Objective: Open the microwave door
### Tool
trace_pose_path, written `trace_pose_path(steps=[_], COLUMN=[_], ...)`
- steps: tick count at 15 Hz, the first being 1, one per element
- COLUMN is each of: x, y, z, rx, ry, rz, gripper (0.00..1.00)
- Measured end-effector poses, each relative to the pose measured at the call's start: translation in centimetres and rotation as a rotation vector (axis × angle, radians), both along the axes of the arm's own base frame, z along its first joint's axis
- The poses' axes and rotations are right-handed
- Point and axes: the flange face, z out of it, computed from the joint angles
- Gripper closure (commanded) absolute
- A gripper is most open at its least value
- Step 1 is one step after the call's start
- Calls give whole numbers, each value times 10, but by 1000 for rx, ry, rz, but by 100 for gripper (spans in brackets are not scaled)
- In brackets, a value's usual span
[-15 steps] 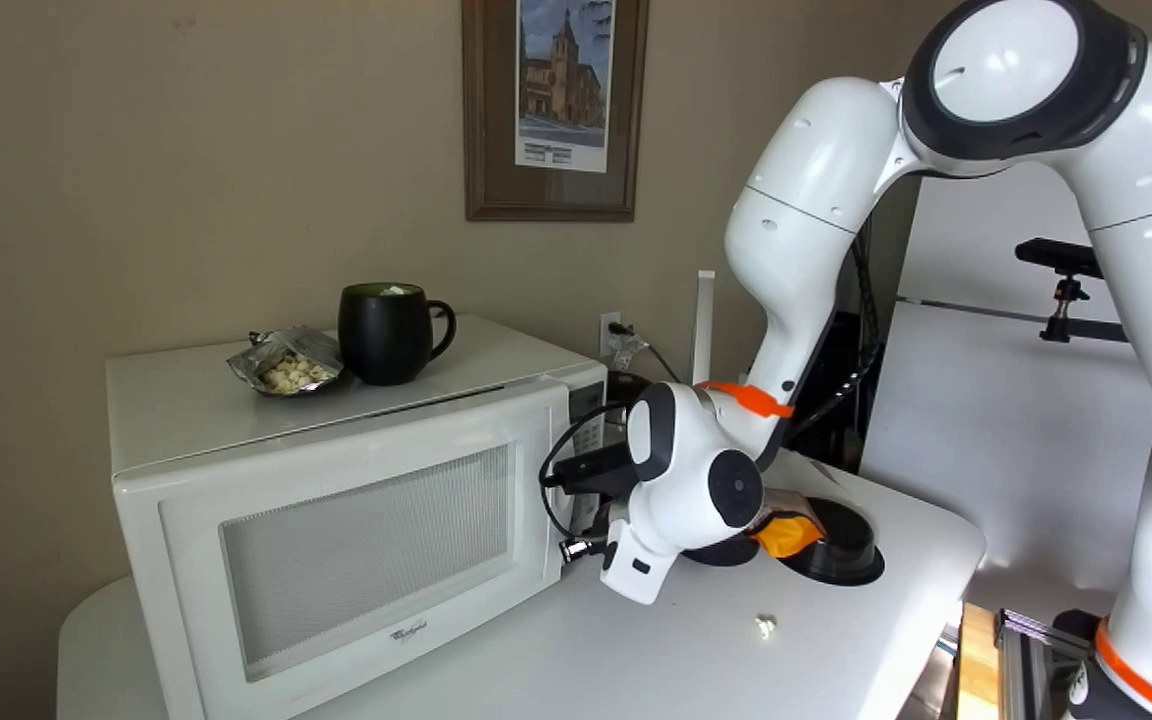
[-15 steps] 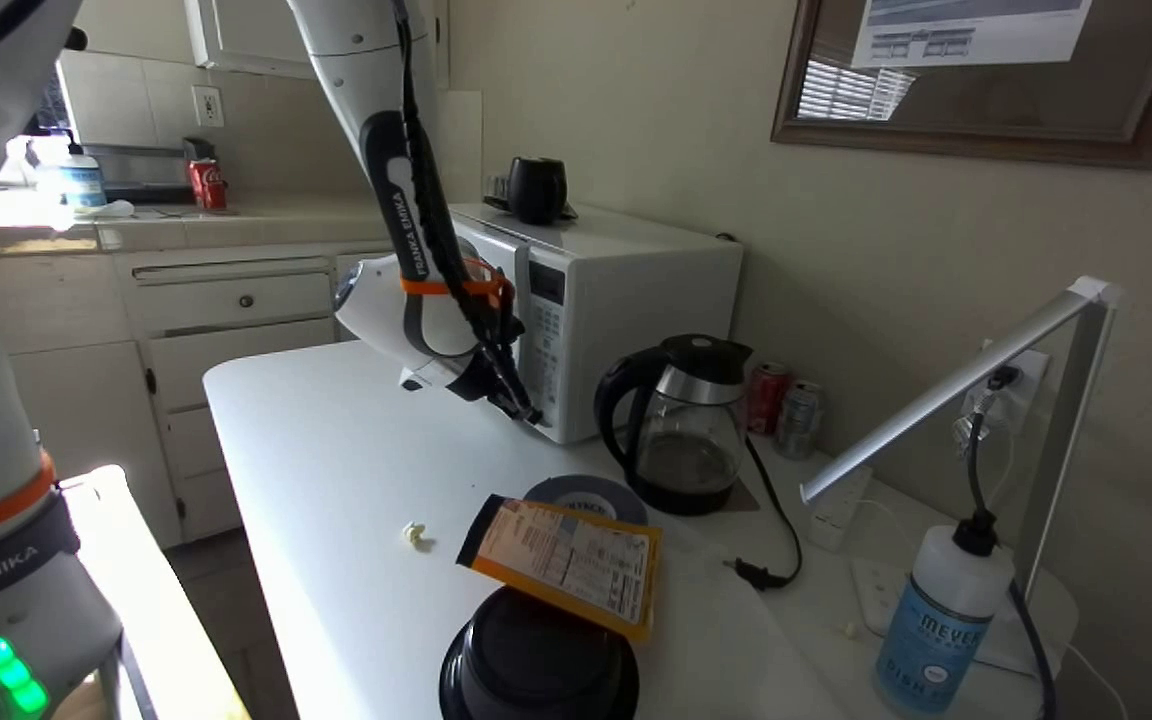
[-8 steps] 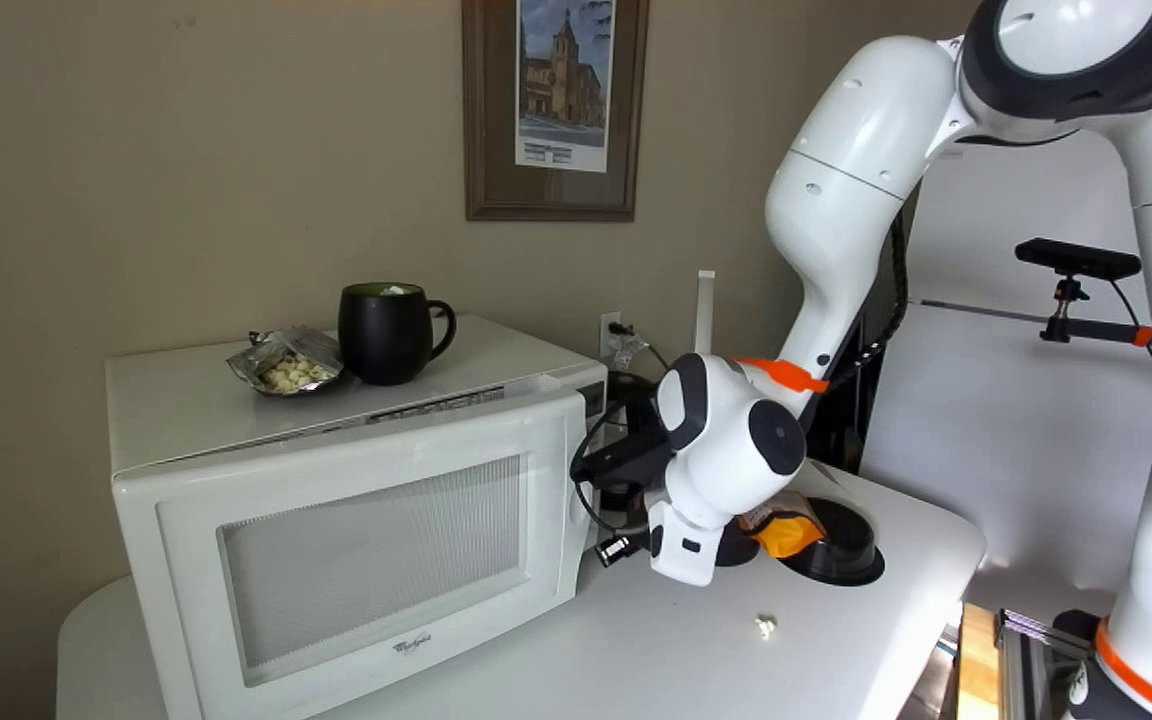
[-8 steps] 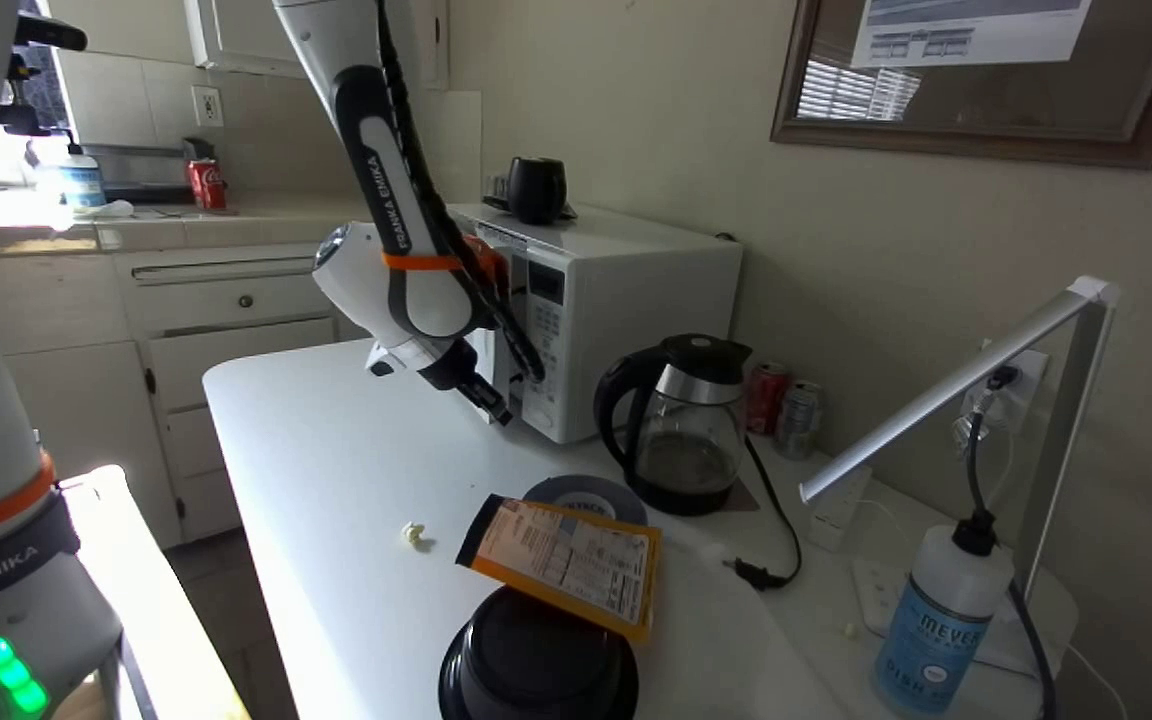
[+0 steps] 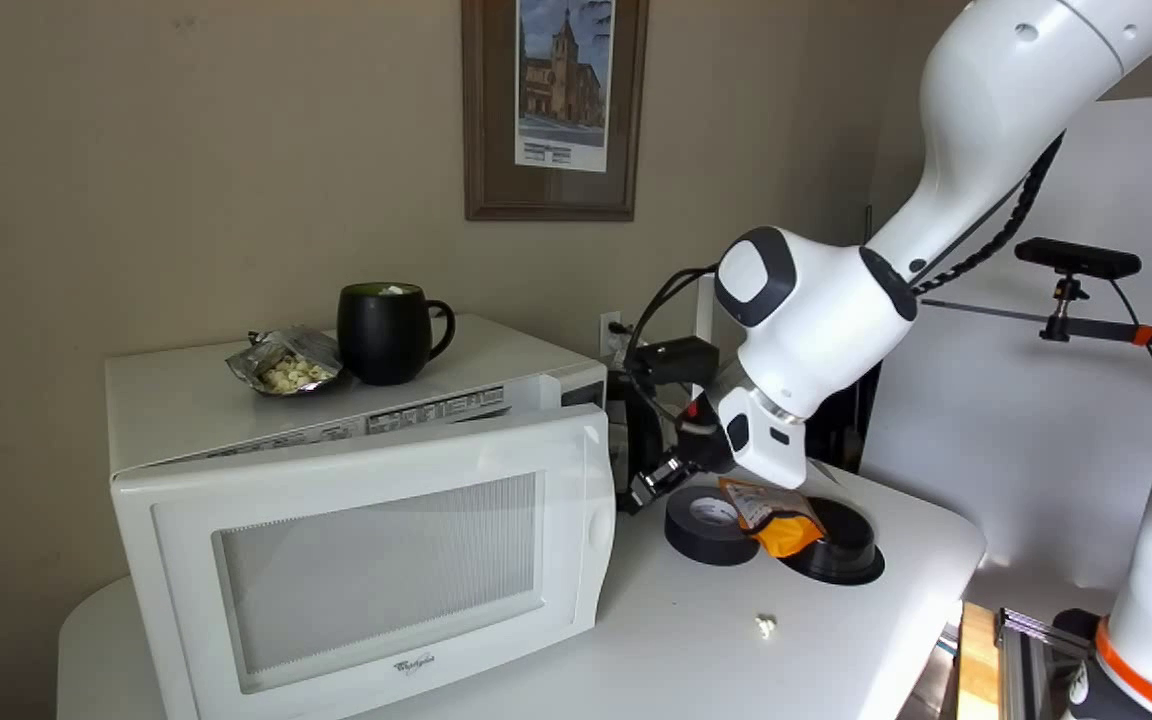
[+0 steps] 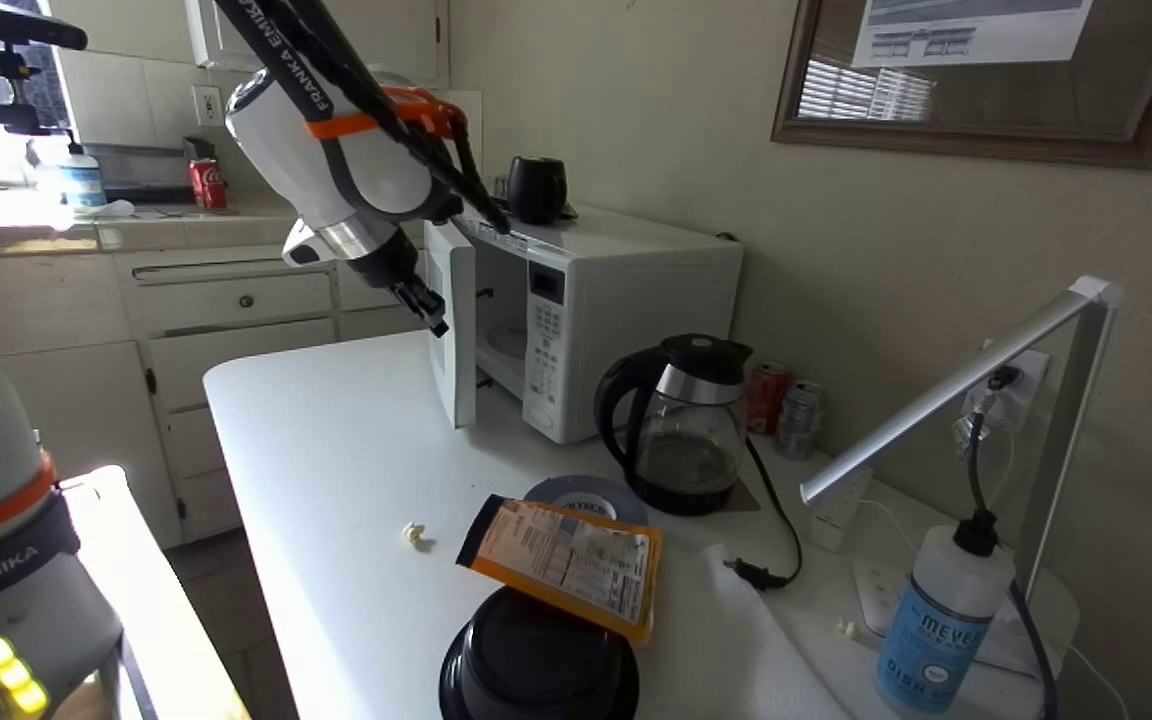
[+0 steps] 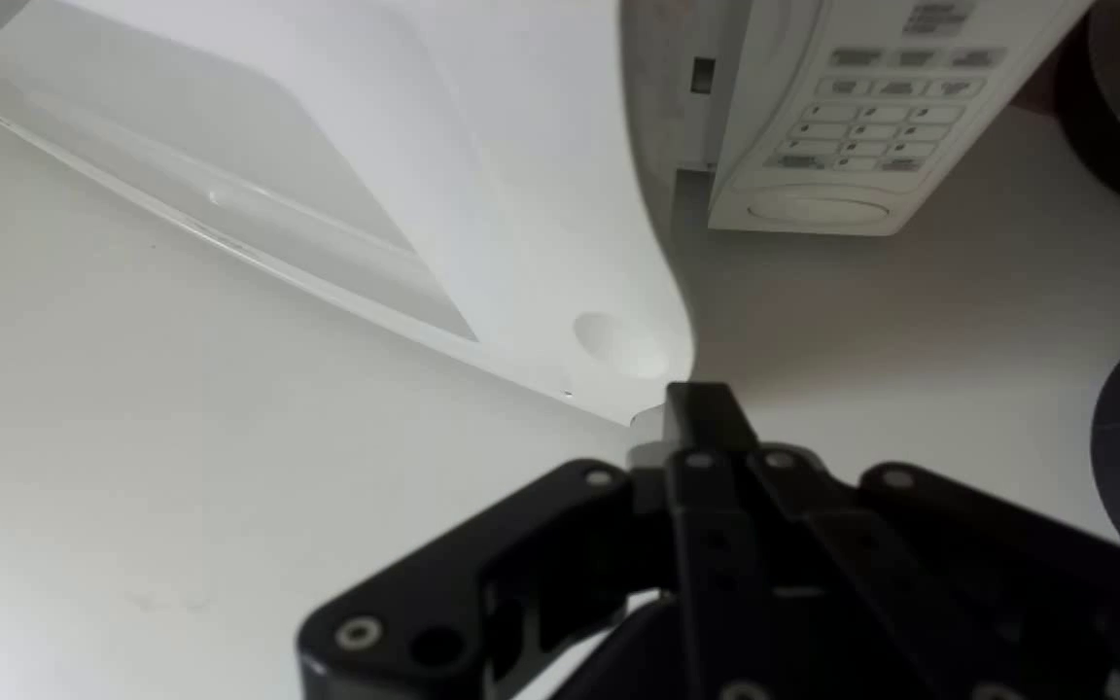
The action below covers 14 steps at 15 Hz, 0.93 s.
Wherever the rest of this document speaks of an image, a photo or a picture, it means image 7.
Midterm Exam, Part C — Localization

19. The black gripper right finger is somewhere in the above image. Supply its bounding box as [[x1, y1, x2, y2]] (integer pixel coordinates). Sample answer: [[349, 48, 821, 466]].
[[712, 383, 1120, 700]]

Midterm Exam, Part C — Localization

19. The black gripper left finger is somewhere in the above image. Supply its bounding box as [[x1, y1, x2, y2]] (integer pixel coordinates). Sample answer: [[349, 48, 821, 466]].
[[297, 379, 771, 700]]

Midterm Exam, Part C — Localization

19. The white microwave body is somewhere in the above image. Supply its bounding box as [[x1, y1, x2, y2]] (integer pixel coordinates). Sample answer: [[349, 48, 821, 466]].
[[615, 0, 1097, 241]]

